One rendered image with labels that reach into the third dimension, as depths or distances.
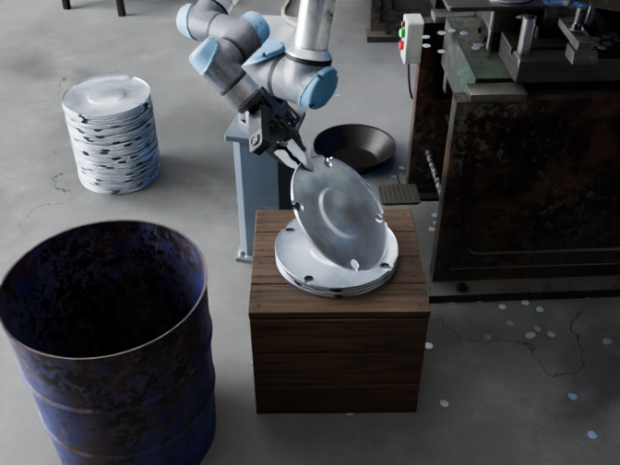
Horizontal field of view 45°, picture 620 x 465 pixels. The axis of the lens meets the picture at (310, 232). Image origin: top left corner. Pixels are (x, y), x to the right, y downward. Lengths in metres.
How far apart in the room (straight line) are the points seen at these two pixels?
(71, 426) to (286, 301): 0.52
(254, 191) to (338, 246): 0.56
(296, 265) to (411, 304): 0.27
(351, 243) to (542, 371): 0.68
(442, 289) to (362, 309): 0.59
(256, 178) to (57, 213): 0.80
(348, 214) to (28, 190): 1.41
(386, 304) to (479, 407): 0.43
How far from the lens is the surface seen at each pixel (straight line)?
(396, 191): 2.33
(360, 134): 2.84
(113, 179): 2.63
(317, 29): 1.88
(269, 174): 2.09
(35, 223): 2.61
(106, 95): 2.62
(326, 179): 1.71
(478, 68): 1.99
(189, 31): 1.78
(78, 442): 1.67
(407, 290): 1.70
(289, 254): 1.74
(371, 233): 1.73
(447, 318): 2.15
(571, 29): 1.99
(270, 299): 1.67
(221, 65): 1.63
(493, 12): 2.04
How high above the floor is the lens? 1.50
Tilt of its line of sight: 38 degrees down
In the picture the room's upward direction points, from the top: straight up
